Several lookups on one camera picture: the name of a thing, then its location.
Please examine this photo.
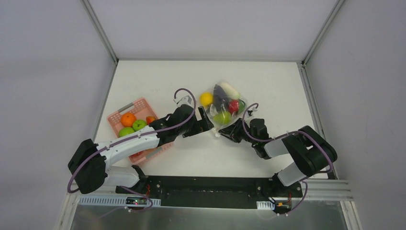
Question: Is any green fake lime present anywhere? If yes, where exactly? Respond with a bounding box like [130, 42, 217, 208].
[213, 111, 232, 126]

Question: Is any clear zip top bag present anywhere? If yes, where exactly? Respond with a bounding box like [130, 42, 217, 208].
[199, 81, 248, 138]

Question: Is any white fake radish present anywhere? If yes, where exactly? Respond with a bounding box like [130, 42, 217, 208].
[219, 82, 240, 100]

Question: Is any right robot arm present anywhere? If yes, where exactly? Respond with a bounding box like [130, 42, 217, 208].
[219, 118, 338, 196]

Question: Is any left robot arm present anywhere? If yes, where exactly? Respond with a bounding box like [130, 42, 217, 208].
[68, 104, 214, 194]

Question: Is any yellow fake lemon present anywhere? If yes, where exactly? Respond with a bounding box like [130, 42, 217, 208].
[199, 92, 214, 107]

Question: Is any red fake mango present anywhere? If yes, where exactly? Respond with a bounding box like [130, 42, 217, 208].
[146, 116, 156, 125]

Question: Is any orange fake fruit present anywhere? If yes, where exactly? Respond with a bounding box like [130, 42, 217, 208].
[120, 112, 137, 127]

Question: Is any large green fake apple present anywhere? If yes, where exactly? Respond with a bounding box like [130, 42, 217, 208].
[118, 127, 135, 138]

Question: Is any red fake apple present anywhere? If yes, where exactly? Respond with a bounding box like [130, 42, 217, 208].
[130, 151, 143, 158]

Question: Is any pink plastic basket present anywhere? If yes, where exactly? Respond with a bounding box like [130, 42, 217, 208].
[107, 98, 173, 166]

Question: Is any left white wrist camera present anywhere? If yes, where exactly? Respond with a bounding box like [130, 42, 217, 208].
[173, 95, 193, 107]

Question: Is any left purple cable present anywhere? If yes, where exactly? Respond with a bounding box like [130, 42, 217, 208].
[67, 88, 197, 194]

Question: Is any purple cable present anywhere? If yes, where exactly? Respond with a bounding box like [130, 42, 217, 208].
[67, 88, 197, 194]
[241, 103, 334, 173]

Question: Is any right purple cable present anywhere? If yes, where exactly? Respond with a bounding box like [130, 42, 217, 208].
[241, 103, 334, 173]

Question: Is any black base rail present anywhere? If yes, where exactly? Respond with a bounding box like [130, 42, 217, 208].
[115, 176, 303, 209]

